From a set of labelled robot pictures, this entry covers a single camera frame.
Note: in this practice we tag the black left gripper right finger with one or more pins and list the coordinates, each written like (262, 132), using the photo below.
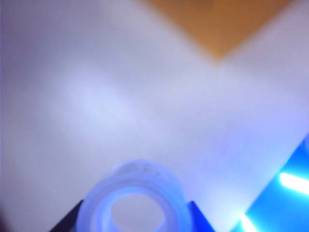
(198, 217)

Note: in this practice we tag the yellow paper bag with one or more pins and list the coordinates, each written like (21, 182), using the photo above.
(217, 24)

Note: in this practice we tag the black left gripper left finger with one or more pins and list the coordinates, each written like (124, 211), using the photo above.
(68, 221)

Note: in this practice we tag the transparent tape roll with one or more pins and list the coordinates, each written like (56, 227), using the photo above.
(135, 176)

